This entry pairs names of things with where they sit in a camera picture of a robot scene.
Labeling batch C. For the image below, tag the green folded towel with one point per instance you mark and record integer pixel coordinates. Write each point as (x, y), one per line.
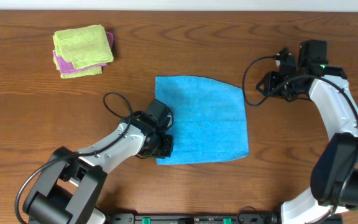
(67, 70)
(84, 46)

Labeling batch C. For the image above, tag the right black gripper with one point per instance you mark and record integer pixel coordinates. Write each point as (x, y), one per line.
(270, 79)

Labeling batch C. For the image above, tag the top green folded towel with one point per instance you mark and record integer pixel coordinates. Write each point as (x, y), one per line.
(84, 46)

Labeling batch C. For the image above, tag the bottom green folded towel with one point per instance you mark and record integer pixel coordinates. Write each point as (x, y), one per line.
(67, 70)

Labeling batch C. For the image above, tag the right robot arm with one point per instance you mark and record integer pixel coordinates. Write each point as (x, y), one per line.
(334, 179)

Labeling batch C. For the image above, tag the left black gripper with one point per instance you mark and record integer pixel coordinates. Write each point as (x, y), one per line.
(166, 151)

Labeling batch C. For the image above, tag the blue cloth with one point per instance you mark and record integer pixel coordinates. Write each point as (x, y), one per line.
(210, 123)

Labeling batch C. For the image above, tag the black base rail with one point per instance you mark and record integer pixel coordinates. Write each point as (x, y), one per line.
(245, 218)

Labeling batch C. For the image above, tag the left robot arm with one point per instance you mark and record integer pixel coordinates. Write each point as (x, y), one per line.
(69, 184)

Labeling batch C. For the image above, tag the purple folded towel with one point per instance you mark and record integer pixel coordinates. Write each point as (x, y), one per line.
(109, 37)

